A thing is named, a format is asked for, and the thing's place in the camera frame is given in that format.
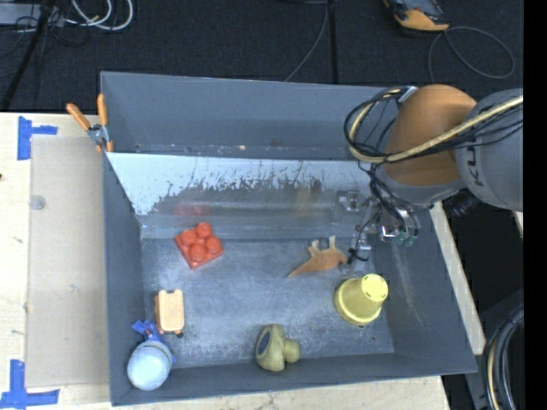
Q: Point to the grey metal bin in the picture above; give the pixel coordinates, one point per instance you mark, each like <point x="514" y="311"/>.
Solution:
<point x="265" y="310"/>

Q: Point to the yellow-green toy with blue patch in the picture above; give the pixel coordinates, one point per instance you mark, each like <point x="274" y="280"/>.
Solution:
<point x="271" y="348"/>

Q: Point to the orange toy cart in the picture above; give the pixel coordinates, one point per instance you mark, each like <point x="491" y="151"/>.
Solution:
<point x="170" y="310"/>

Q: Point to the orange toy dinosaur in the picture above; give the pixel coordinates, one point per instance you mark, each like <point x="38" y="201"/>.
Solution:
<point x="322" y="261"/>

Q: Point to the black cylinder on white bracket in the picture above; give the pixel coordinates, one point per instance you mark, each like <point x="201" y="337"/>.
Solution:
<point x="460" y="203"/>

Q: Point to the yellow plastic cup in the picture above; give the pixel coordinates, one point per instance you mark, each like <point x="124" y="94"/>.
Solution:
<point x="361" y="299"/>

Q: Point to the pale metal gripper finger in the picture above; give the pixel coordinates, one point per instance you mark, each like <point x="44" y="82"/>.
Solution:
<point x="360" y="259"/>
<point x="362" y="239"/>

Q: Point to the white and blue spray bottle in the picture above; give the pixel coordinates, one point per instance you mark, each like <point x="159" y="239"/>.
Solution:
<point x="148" y="367"/>

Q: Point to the pale wood flat board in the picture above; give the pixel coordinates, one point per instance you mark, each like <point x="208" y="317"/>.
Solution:
<point x="64" y="263"/>

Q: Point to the orange-red toy building brick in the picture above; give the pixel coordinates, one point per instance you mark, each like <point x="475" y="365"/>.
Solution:
<point x="198" y="246"/>

